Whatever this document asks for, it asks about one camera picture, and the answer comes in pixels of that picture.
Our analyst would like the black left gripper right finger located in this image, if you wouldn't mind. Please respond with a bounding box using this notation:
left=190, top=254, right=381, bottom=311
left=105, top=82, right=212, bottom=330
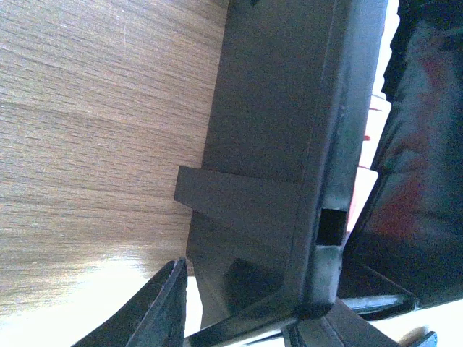
left=282, top=299, right=418, bottom=346

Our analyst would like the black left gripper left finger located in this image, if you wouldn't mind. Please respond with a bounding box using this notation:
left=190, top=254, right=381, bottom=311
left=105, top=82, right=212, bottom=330
left=75, top=258, right=187, bottom=346

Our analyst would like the black left card bin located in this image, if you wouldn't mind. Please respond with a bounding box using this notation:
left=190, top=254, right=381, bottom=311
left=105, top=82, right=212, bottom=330
left=174, top=1, right=462, bottom=346

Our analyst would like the red white card stack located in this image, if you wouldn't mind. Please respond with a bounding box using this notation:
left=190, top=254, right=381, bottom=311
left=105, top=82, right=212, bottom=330
left=345, top=1, right=400, bottom=238

